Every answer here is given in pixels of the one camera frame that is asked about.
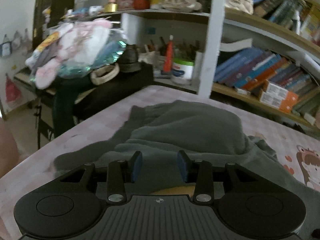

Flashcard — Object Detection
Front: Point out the red glue bottle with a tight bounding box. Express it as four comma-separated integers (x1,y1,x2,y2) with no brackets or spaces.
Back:
163,35,174,73

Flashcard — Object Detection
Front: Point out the red round jar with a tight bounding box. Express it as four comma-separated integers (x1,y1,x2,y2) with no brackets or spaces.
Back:
133,0,150,10

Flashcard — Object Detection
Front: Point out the white green-lid jar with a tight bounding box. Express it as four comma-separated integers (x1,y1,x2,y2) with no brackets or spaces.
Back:
171,58,194,85

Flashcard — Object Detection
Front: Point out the row of books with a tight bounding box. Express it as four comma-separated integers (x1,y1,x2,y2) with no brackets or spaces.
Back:
214,47,319,93

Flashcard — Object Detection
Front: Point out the black keyboard bag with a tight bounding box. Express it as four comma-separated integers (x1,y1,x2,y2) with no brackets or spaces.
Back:
36,61,155,151

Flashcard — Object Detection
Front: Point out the white wooden bookshelf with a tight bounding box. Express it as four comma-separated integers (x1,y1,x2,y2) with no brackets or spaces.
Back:
82,0,320,133

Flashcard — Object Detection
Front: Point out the orange white box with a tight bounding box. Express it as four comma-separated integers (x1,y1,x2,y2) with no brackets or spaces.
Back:
259,81,298,113

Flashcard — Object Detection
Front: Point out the beige webbing strap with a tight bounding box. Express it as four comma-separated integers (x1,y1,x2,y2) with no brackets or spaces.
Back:
89,63,121,86

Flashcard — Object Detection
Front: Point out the bag of plush clothes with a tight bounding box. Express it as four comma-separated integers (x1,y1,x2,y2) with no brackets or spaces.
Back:
25,18,127,90

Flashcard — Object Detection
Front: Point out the dark grey fleece garment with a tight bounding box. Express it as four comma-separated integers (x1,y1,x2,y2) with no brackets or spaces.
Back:
54,100,319,239

